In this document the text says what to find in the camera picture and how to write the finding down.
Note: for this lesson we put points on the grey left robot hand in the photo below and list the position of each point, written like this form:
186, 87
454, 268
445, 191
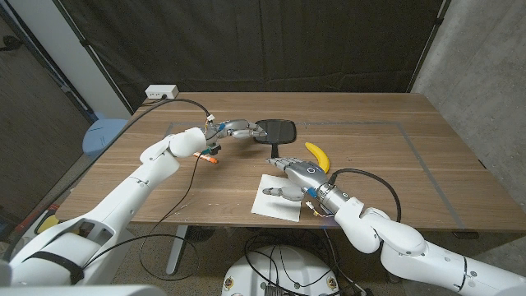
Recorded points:
236, 128

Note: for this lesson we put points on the light blue round stool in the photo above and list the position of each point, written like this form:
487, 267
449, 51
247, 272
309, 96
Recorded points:
100, 137

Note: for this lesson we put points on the white robot head cover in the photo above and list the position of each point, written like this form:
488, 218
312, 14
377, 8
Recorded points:
82, 291

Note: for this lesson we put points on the red floor board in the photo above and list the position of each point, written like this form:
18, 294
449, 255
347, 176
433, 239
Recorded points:
29, 220

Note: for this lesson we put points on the black backdrop stand pole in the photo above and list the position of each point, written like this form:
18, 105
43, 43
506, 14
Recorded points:
429, 43
92, 53

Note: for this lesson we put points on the grey table leg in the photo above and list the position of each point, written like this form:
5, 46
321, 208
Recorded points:
177, 251

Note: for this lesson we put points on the white power strip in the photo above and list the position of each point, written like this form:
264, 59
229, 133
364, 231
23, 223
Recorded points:
161, 91

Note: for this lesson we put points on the yellow toy banana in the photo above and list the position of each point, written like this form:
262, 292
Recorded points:
318, 154

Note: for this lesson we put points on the black backdrop curtain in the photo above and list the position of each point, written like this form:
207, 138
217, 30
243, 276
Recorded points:
267, 41

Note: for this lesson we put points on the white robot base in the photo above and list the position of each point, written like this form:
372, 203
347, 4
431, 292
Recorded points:
304, 275

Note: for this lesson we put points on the black round fan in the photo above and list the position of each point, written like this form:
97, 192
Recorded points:
200, 233

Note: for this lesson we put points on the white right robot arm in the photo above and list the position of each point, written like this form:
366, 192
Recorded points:
402, 242

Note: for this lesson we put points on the black hand mirror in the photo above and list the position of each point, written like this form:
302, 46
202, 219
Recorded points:
281, 131

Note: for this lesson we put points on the yellow and black floor item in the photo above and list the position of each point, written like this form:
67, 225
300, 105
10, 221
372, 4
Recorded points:
49, 224

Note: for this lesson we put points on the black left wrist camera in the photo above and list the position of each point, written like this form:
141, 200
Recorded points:
214, 149

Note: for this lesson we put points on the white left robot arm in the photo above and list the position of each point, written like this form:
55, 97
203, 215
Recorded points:
135, 185

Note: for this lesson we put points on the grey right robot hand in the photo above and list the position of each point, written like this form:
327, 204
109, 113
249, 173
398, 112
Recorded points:
308, 174

